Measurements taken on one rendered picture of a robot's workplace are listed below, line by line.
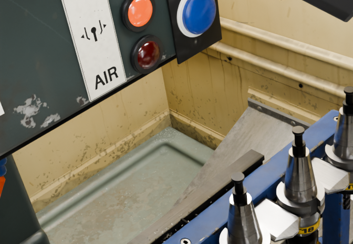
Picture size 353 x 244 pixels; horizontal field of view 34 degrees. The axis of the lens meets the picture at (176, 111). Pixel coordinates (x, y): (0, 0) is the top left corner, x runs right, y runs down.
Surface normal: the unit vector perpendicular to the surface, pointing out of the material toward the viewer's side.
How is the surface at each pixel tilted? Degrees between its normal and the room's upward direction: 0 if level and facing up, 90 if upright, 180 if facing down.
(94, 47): 90
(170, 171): 0
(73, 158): 90
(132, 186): 0
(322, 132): 0
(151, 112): 90
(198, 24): 92
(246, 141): 25
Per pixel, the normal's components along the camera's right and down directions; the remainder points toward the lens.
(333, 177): -0.15, -0.81
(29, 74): 0.67, 0.34
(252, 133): -0.43, -0.55
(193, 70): -0.73, 0.47
